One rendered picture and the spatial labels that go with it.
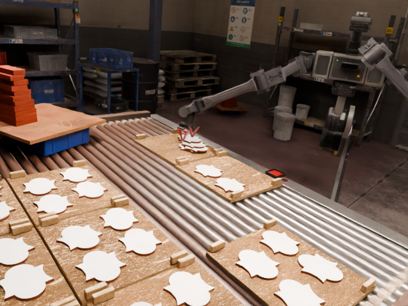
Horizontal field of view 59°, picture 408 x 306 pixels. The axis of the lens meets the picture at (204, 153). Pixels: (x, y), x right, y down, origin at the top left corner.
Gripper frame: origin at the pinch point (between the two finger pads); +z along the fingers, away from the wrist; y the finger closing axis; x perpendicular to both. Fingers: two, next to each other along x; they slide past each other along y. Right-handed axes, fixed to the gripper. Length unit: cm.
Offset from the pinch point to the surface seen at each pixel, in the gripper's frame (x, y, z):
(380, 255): 110, 37, 6
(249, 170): 43.3, 5.5, 4.4
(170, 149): -3.0, 12.0, 5.2
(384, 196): 108, -246, 95
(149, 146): -14.6, 16.0, 5.4
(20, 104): -61, 62, -15
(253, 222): 65, 47, 6
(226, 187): 45, 34, 4
